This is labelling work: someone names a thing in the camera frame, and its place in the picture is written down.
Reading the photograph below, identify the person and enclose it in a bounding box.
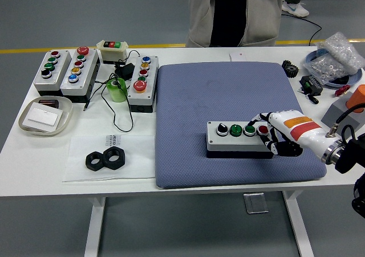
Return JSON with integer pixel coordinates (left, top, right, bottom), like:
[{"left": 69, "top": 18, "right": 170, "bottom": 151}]
[{"left": 186, "top": 0, "right": 294, "bottom": 48}]

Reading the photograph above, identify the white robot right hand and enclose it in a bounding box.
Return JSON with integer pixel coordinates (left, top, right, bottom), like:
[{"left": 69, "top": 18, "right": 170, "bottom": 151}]
[{"left": 246, "top": 108, "right": 331, "bottom": 157}]

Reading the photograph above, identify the grey four-button control box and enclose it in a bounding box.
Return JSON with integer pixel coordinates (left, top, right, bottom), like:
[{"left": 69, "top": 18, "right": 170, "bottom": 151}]
[{"left": 206, "top": 121, "right": 279, "bottom": 160}]

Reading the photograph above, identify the black gear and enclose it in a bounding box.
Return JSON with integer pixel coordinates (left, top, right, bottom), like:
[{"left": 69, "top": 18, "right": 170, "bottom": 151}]
[{"left": 281, "top": 60, "right": 299, "bottom": 78}]

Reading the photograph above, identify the small black hex nut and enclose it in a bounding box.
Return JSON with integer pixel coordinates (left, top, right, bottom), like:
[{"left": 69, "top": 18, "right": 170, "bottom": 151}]
[{"left": 85, "top": 151, "right": 107, "bottom": 172}]

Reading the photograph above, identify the white table leg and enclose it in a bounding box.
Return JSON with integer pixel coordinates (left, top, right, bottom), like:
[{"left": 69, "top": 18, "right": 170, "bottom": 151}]
[
  {"left": 282, "top": 190, "right": 315, "bottom": 257},
  {"left": 84, "top": 195, "right": 107, "bottom": 257}
]

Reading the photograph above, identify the thin black cord with plug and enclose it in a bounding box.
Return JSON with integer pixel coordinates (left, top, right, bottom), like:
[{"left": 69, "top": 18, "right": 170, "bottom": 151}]
[{"left": 83, "top": 49, "right": 141, "bottom": 133}]

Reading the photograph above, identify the white rectangular switch plate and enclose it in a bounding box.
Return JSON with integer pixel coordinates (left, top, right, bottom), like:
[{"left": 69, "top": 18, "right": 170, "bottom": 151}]
[{"left": 22, "top": 101, "right": 64, "bottom": 133}]

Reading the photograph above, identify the dark rectangular block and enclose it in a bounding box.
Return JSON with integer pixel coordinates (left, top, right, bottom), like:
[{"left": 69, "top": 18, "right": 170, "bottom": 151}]
[{"left": 38, "top": 99, "right": 60, "bottom": 109}]

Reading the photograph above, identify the blue-grey textured mat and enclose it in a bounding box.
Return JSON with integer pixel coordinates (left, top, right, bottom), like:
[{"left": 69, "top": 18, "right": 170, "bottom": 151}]
[{"left": 155, "top": 62, "right": 328, "bottom": 190}]

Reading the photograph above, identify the black module with green terminals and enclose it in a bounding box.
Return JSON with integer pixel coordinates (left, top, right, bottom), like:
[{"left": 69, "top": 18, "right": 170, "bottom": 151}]
[{"left": 299, "top": 75, "right": 324, "bottom": 96}]

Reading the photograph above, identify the grey box, blue button row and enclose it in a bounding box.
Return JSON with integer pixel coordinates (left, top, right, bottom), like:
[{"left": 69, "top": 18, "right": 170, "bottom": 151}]
[{"left": 127, "top": 55, "right": 160, "bottom": 114}]

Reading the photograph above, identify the small red part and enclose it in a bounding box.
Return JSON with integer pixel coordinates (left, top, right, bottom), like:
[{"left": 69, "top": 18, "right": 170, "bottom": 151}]
[{"left": 335, "top": 85, "right": 351, "bottom": 97}]

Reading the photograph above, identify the cream three-button switch box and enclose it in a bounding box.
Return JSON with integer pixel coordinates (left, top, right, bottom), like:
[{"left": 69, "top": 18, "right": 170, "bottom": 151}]
[{"left": 96, "top": 39, "right": 129, "bottom": 65}]

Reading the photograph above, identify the blue plate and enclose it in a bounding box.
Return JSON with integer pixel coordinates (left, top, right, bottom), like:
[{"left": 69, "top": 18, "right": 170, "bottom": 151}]
[{"left": 304, "top": 48, "right": 364, "bottom": 89}]

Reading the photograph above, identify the black floor cable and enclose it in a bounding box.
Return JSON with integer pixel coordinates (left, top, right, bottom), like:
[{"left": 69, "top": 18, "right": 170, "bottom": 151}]
[{"left": 281, "top": 13, "right": 323, "bottom": 46}]

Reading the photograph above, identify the orange cylinder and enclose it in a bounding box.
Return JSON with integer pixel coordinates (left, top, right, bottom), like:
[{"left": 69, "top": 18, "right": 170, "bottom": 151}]
[{"left": 346, "top": 84, "right": 365, "bottom": 109}]

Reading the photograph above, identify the white oval tray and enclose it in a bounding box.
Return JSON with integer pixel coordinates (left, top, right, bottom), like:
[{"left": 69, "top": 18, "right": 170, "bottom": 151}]
[{"left": 18, "top": 96, "right": 74, "bottom": 137}]

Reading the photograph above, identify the grey block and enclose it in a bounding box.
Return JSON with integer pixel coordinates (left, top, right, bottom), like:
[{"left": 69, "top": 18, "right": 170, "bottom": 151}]
[{"left": 321, "top": 96, "right": 365, "bottom": 134}]

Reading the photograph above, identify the large black hex nut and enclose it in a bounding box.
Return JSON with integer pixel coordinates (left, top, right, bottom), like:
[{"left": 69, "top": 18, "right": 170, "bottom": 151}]
[{"left": 102, "top": 145, "right": 127, "bottom": 171}]

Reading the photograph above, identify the clear printed plastic bag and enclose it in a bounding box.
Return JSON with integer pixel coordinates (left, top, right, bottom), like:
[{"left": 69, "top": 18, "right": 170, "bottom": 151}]
[{"left": 62, "top": 134, "right": 156, "bottom": 183}]

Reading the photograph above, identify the metal bracket under table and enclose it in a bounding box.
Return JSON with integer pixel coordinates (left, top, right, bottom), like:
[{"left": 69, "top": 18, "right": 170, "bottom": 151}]
[{"left": 244, "top": 193, "right": 270, "bottom": 214}]

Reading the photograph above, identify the grey box, round emergency stop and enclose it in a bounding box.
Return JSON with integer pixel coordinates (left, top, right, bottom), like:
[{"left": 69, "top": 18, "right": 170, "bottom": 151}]
[{"left": 60, "top": 46, "right": 100, "bottom": 103}]

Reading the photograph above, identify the grey box with black button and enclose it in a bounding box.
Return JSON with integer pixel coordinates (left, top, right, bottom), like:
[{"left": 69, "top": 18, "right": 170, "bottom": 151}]
[{"left": 33, "top": 49, "right": 72, "bottom": 97}]

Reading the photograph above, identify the green tape roll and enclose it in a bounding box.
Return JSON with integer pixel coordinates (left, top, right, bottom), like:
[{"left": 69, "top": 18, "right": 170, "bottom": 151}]
[{"left": 106, "top": 77, "right": 128, "bottom": 103}]

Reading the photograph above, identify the person's leg with white sneaker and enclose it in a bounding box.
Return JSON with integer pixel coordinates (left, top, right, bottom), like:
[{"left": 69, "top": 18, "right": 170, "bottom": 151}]
[{"left": 281, "top": 0, "right": 310, "bottom": 18}]

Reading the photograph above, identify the clear bag of metal washers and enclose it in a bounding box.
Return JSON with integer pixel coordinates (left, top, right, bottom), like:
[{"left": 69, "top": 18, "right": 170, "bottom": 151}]
[{"left": 303, "top": 32, "right": 365, "bottom": 85}]

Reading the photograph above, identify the black power adapter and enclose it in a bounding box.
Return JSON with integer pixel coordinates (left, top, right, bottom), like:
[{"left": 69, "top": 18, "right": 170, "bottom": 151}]
[{"left": 114, "top": 62, "right": 136, "bottom": 80}]

